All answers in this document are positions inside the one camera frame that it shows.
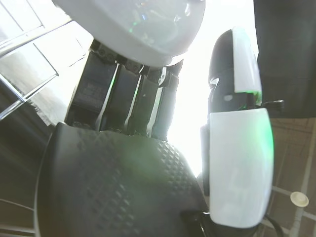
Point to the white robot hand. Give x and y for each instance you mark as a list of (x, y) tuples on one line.
[(111, 185)]

